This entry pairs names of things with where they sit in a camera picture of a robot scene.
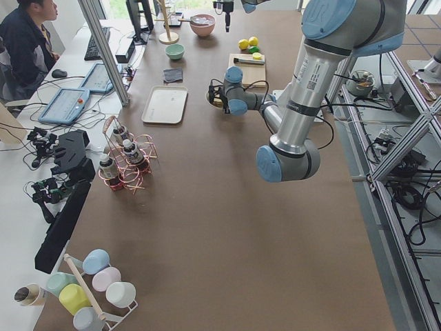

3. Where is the yellow lemon near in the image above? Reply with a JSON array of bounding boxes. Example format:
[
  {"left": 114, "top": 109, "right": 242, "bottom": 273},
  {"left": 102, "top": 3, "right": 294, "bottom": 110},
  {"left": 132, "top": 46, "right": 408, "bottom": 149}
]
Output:
[{"left": 248, "top": 36, "right": 259, "bottom": 47}]

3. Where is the pink cup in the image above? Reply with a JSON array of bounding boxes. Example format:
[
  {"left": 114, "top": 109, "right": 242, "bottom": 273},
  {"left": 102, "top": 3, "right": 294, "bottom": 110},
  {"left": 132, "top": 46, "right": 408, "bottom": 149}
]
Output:
[{"left": 92, "top": 266, "right": 121, "bottom": 292}]

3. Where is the green lime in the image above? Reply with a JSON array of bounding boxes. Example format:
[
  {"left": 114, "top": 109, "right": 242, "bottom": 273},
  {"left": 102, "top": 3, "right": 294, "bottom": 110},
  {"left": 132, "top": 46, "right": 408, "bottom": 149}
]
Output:
[{"left": 248, "top": 46, "right": 260, "bottom": 54}]

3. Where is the yellow cup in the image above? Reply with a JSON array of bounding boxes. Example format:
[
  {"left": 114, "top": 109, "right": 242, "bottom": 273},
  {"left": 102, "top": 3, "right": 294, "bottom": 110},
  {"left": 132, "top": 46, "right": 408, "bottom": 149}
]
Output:
[{"left": 59, "top": 283, "right": 91, "bottom": 316}]

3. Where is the copper wire bottle rack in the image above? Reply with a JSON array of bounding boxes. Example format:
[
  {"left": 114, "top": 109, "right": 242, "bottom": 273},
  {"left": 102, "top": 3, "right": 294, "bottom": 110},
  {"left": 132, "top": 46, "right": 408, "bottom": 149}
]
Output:
[{"left": 98, "top": 115, "right": 158, "bottom": 192}]

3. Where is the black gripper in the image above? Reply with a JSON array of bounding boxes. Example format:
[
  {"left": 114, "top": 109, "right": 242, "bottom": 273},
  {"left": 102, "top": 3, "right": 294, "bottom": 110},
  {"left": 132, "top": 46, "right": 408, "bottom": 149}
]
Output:
[
  {"left": 212, "top": 0, "right": 234, "bottom": 32},
  {"left": 207, "top": 79, "right": 229, "bottom": 113}
]

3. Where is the yellow lemon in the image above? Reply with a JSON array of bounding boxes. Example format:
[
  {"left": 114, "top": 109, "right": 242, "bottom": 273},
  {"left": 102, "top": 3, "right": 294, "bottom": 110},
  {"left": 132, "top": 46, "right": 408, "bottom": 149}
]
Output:
[
  {"left": 248, "top": 36, "right": 259, "bottom": 47},
  {"left": 238, "top": 39, "right": 249, "bottom": 50}
]

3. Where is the seated person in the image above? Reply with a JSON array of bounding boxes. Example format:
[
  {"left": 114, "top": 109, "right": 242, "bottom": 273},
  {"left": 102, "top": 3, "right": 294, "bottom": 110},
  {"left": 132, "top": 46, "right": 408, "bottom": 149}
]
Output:
[{"left": 1, "top": 0, "right": 59, "bottom": 100}]

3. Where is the pink bowl with ice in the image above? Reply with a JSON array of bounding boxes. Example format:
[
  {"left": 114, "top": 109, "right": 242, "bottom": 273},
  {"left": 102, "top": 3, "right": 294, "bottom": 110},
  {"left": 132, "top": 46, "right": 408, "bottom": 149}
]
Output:
[{"left": 189, "top": 14, "right": 216, "bottom": 37}]

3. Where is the bamboo cutting board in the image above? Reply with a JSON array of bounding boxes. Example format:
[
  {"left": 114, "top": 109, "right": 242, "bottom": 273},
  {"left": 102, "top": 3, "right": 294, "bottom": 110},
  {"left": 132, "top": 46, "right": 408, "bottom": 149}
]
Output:
[{"left": 228, "top": 53, "right": 266, "bottom": 88}]

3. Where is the black keyboard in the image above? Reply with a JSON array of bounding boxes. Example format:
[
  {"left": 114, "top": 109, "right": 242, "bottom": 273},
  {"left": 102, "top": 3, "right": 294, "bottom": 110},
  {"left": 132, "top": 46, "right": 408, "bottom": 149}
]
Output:
[{"left": 84, "top": 27, "right": 110, "bottom": 61}]

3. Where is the paper cup metal inside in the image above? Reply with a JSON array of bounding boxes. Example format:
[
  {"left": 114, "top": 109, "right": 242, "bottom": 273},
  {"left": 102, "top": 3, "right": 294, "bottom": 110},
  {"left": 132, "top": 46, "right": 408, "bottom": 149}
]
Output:
[{"left": 14, "top": 283, "right": 47, "bottom": 306}]

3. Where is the light blue cup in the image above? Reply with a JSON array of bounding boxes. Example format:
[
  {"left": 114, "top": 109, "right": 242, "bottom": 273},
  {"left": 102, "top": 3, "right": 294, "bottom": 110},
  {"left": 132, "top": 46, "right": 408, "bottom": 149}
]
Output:
[{"left": 83, "top": 249, "right": 110, "bottom": 275}]

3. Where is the grey blue cup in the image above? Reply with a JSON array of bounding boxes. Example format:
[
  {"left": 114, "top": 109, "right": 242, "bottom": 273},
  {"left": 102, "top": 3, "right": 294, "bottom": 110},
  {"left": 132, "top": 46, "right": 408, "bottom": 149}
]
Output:
[{"left": 73, "top": 307, "right": 105, "bottom": 331}]

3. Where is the black computer mouse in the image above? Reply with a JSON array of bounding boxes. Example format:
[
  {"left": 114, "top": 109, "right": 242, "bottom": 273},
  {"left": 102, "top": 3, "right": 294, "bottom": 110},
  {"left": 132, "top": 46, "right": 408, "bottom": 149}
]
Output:
[{"left": 52, "top": 69, "right": 68, "bottom": 79}]

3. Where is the blue teach pendant far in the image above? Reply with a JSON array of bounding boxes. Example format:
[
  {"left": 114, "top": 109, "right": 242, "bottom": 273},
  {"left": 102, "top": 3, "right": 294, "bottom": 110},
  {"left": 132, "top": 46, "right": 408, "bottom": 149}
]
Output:
[{"left": 79, "top": 63, "right": 113, "bottom": 94}]

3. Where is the yellow lemon far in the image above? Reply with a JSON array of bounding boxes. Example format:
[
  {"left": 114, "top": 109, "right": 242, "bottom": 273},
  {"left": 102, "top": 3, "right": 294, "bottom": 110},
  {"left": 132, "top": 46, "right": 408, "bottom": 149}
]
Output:
[{"left": 238, "top": 39, "right": 249, "bottom": 50}]

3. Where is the halved lemon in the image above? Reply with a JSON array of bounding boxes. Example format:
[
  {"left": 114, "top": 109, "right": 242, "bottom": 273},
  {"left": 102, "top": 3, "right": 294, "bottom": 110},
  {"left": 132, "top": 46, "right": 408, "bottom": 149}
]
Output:
[{"left": 252, "top": 52, "right": 262, "bottom": 60}]

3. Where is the white cup rack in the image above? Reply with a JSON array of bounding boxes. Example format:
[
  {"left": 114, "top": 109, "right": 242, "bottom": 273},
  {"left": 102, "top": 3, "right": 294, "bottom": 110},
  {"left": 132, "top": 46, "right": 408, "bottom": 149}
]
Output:
[{"left": 63, "top": 254, "right": 139, "bottom": 330}]

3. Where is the cream rectangular tray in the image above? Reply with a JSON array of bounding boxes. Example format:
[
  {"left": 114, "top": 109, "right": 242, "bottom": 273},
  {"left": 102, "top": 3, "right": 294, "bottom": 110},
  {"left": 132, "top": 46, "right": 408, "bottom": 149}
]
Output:
[{"left": 141, "top": 86, "right": 188, "bottom": 125}]

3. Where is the black speaker bar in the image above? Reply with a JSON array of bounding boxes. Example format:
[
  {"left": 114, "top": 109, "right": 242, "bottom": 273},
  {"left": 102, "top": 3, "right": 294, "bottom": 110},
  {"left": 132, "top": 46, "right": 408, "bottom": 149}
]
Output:
[{"left": 34, "top": 180, "right": 91, "bottom": 274}]

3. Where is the wooden mug tree stand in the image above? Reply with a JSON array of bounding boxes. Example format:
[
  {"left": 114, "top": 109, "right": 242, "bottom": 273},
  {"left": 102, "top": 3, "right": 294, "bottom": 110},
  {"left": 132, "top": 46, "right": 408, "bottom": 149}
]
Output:
[{"left": 156, "top": 0, "right": 179, "bottom": 45}]

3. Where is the grey folded cloth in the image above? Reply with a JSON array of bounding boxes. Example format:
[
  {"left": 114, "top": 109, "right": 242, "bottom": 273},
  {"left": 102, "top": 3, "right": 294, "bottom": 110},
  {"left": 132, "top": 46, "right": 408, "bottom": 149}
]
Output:
[{"left": 163, "top": 68, "right": 183, "bottom": 83}]

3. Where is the black monitor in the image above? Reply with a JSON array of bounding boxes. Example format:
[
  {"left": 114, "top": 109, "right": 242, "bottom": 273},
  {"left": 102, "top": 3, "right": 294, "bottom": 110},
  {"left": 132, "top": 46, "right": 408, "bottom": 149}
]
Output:
[{"left": 125, "top": 0, "right": 154, "bottom": 45}]

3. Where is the blue teach pendant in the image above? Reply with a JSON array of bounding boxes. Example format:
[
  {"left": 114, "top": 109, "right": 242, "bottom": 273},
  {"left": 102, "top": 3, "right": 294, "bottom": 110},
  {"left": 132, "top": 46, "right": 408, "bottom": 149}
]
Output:
[
  {"left": 38, "top": 88, "right": 90, "bottom": 124},
  {"left": 79, "top": 63, "right": 113, "bottom": 94}
]

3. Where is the mint green cup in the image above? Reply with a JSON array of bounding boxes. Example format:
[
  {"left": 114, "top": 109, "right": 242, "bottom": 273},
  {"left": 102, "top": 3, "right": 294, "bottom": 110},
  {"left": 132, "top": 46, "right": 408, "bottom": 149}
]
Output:
[{"left": 46, "top": 272, "right": 78, "bottom": 297}]

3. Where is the tea bottle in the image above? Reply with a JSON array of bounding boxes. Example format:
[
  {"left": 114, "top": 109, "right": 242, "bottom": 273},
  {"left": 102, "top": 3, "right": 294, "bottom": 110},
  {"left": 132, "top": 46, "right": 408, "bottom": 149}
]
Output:
[
  {"left": 123, "top": 140, "right": 145, "bottom": 165},
  {"left": 112, "top": 126, "right": 132, "bottom": 145},
  {"left": 99, "top": 153, "right": 122, "bottom": 190}
]

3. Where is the blue teach pendant near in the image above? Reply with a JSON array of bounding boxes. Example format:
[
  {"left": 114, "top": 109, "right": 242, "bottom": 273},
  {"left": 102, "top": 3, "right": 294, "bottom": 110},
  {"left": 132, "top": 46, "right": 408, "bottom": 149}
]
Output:
[{"left": 38, "top": 88, "right": 90, "bottom": 124}]

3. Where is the green ceramic bowl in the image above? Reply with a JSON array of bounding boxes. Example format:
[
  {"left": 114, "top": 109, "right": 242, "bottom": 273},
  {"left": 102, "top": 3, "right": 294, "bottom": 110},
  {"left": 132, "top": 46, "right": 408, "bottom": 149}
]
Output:
[{"left": 165, "top": 43, "right": 185, "bottom": 60}]

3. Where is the aluminium frame post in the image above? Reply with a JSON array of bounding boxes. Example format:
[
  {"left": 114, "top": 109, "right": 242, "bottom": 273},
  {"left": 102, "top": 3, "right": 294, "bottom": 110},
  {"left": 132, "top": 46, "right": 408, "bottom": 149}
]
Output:
[{"left": 78, "top": 0, "right": 130, "bottom": 107}]

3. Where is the white cup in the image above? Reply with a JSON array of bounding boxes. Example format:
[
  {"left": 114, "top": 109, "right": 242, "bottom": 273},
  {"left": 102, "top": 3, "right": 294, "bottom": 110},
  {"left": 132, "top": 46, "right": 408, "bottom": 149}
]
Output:
[{"left": 105, "top": 281, "right": 136, "bottom": 308}]

